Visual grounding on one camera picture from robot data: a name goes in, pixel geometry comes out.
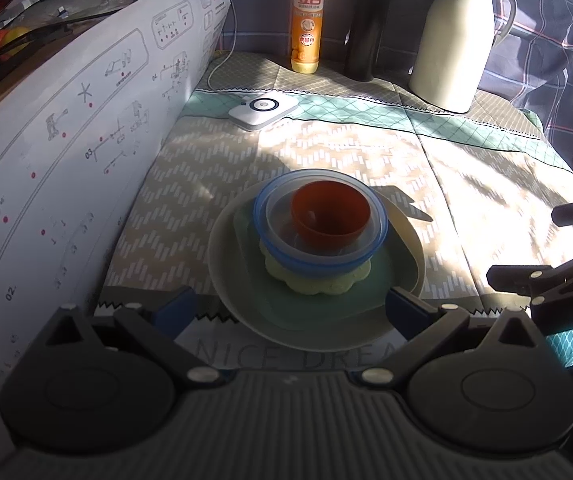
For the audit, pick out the white instruction sheet board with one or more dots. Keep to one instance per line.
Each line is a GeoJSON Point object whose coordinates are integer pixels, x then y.
{"type": "Point", "coordinates": [77, 137]}

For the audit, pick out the cream white thermos jug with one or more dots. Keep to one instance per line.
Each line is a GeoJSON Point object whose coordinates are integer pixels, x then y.
{"type": "Point", "coordinates": [457, 39]}

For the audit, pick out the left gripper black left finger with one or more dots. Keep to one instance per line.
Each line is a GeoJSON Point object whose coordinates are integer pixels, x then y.
{"type": "Point", "coordinates": [152, 320]}

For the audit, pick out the patterned beige teal cloth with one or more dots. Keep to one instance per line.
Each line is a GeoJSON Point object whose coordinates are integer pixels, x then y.
{"type": "Point", "coordinates": [479, 190]}

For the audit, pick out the black thermos bottle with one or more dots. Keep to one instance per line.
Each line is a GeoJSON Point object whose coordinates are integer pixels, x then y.
{"type": "Point", "coordinates": [364, 38]}

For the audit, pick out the yellow flower shaped dish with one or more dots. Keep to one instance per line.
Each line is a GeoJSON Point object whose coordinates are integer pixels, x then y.
{"type": "Point", "coordinates": [305, 285]}

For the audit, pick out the yellow orange detergent bottle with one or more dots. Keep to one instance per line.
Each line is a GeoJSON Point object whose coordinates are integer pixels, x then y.
{"type": "Point", "coordinates": [306, 35]}

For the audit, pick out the blue rimmed plastic bowl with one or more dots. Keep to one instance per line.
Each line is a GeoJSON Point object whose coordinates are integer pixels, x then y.
{"type": "Point", "coordinates": [321, 229]}

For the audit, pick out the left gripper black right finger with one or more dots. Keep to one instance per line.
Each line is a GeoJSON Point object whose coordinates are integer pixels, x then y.
{"type": "Point", "coordinates": [428, 331]}

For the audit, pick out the green square plate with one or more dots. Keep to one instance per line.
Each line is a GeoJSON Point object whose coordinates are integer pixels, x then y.
{"type": "Point", "coordinates": [295, 302]}

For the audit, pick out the small white round-button device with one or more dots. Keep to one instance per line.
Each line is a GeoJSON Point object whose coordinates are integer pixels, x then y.
{"type": "Point", "coordinates": [262, 111]}

